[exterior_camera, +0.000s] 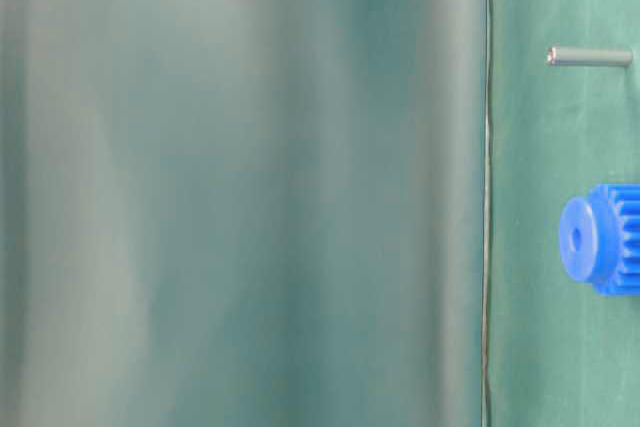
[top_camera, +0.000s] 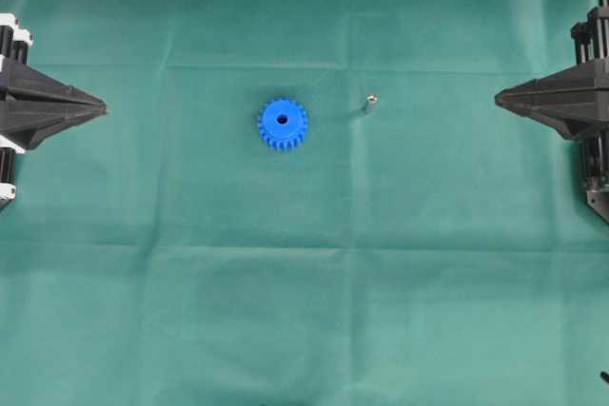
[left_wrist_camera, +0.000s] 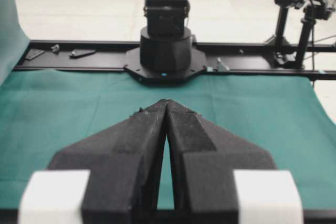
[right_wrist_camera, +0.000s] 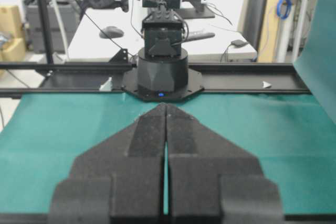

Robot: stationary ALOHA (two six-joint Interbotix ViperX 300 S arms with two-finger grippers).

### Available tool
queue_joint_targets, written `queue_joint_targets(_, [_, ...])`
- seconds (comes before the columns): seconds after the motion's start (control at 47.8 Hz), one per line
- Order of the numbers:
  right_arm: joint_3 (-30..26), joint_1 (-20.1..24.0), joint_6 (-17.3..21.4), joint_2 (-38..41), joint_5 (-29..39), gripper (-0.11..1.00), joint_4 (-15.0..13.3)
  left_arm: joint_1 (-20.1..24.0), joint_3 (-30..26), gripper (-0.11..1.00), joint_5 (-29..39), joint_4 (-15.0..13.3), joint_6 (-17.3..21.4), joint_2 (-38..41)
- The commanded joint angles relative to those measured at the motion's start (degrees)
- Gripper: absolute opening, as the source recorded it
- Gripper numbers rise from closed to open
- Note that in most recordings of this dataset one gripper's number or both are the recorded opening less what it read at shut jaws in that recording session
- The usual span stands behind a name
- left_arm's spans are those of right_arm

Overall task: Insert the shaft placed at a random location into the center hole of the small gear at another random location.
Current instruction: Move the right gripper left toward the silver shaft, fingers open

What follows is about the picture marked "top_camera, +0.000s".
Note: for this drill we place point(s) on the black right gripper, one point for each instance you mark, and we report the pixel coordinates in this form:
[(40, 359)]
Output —
[(591, 131)]

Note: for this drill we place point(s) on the green table cloth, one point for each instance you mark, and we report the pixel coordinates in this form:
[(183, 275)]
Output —
[(437, 251)]

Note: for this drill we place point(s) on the small silver metal shaft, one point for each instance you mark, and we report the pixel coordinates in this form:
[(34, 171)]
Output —
[(370, 103)]

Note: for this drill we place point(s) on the blue plastic gear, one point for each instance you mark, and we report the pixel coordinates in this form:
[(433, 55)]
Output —
[(282, 124)]

